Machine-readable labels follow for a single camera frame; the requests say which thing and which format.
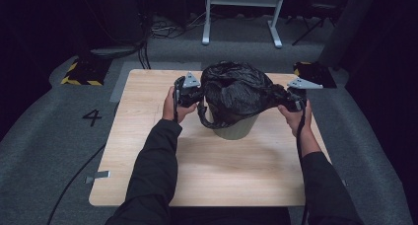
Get black yellow striped floor plate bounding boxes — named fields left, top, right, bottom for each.
left=60, top=56, right=113, bottom=87
left=293, top=60, right=338, bottom=89

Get black tripod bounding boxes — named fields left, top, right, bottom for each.
left=285, top=2, right=339, bottom=47

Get black plastic trash bag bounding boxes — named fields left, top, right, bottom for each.
left=195, top=60, right=298, bottom=130

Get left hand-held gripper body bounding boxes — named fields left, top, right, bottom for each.
left=173, top=71, right=204, bottom=109

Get person's left hand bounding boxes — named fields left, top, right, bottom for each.
left=162, top=85, right=200, bottom=123

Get black cable bundle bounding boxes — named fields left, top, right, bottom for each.
left=137, top=37, right=153, bottom=71

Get loose floor cables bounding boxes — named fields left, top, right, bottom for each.
left=149, top=11, right=212, bottom=40

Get green plastic bin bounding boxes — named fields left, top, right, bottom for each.
left=204, top=100, right=261, bottom=141

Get grey curtain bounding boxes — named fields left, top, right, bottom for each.
left=316, top=0, right=380, bottom=69

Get person's right hand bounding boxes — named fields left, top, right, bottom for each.
left=277, top=99, right=314, bottom=140

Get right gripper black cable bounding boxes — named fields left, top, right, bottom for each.
left=295, top=101, right=310, bottom=225

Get black floor cable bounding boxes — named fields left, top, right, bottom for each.
left=46, top=143, right=106, bottom=225

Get grey tape strip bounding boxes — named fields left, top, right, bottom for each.
left=84, top=170, right=111, bottom=186

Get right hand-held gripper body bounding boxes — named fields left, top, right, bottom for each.
left=286, top=77, right=325, bottom=113

